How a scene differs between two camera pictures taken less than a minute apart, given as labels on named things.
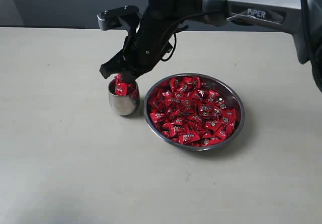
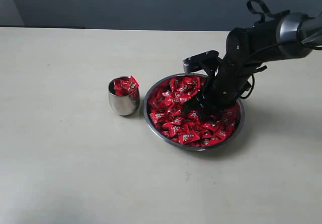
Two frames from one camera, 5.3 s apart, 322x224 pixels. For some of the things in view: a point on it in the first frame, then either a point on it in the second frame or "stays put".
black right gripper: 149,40 -> 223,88
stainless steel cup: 124,105 stays put
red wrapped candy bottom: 188,137 stays put
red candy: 121,87 -> 131,85
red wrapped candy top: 191,83 stays put
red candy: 158,116 stays put
